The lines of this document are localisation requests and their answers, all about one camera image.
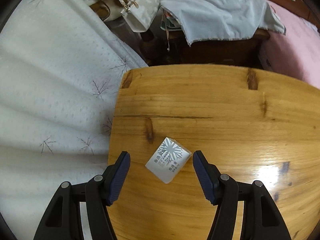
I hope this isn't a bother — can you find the white curtain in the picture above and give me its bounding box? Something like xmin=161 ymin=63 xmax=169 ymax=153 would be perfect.
xmin=1 ymin=0 xmax=146 ymax=239

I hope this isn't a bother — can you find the pink bed quilt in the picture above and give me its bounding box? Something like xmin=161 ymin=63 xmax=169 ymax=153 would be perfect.
xmin=259 ymin=1 xmax=319 ymax=88

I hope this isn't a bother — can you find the small white cube box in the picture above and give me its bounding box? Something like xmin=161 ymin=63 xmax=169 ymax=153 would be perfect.
xmin=145 ymin=137 xmax=192 ymax=184

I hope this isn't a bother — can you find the grey cloth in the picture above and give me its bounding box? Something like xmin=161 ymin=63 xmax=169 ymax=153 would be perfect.
xmin=161 ymin=0 xmax=286 ymax=45

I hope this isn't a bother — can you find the white handbag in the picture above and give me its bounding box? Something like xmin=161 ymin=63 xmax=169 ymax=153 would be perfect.
xmin=119 ymin=0 xmax=160 ymax=33

